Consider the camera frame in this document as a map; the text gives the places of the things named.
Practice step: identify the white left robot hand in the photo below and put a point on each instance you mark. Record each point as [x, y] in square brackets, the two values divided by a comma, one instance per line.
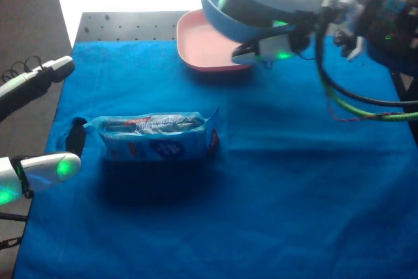
[49, 169]

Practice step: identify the small black object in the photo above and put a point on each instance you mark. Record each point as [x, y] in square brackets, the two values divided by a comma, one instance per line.
[75, 138]

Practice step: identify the pink square plate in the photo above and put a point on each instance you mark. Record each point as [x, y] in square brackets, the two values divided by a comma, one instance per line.
[202, 43]

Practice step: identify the blue snack package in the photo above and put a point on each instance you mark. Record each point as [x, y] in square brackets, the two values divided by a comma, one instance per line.
[156, 143]

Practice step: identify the blue cloth table cover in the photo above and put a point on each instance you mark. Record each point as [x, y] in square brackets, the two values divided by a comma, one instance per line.
[228, 213]

